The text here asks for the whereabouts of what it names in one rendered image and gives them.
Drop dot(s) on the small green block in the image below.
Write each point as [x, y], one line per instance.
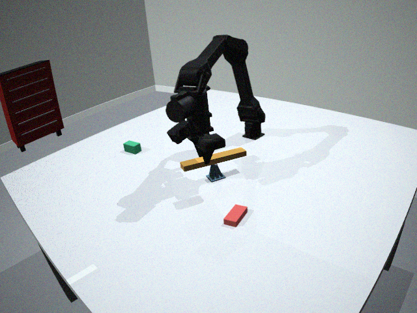
[132, 147]

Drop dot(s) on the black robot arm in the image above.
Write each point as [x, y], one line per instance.
[191, 100]

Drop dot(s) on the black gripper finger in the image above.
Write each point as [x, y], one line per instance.
[206, 155]
[195, 141]

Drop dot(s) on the tan wooden plank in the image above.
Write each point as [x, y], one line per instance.
[216, 158]

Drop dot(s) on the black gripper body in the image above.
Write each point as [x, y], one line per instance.
[207, 142]

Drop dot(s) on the red rectangular block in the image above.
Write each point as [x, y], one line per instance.
[235, 215]

